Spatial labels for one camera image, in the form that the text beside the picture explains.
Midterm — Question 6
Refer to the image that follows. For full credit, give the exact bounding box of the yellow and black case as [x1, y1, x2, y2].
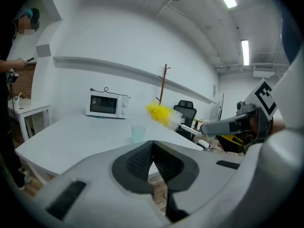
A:
[217, 134, 246, 153]

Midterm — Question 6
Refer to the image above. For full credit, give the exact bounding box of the white air conditioner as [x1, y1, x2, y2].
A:
[252, 64, 276, 78]

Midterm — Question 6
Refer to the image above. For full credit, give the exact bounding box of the grey fisheye camera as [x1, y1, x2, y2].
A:
[236, 100, 247, 115]

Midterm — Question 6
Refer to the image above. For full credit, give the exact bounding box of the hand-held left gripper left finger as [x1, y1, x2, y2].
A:
[35, 140, 173, 228]

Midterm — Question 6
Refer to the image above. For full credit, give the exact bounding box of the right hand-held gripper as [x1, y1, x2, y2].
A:
[199, 78, 278, 154]

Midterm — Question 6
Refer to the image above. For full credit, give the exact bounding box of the wooden coat rack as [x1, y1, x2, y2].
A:
[155, 64, 171, 105]

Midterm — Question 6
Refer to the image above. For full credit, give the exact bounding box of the black framed monitor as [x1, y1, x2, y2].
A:
[210, 94, 225, 123]

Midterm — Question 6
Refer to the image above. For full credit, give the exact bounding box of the black office chair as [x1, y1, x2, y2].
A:
[173, 100, 198, 141]

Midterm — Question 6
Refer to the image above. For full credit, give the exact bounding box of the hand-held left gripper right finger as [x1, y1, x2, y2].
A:
[152, 140, 265, 228]

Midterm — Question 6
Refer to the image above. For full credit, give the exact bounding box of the black power cable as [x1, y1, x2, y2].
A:
[89, 86, 110, 96]

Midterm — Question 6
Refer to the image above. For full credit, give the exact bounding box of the grey wall panel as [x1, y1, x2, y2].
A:
[35, 44, 52, 58]

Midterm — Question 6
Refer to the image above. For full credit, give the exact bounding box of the person's white clothing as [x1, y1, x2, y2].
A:
[246, 56, 304, 228]

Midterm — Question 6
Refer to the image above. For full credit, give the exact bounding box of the white side table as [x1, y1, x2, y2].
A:
[8, 103, 51, 141]

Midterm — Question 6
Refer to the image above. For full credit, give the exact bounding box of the white microwave oven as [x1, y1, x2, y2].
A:
[85, 91, 130, 120]

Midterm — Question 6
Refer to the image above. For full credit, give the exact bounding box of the pale green translucent cup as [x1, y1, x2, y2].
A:
[132, 124, 146, 144]

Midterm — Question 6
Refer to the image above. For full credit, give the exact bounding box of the person's right forearm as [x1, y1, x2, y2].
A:
[272, 119, 286, 134]

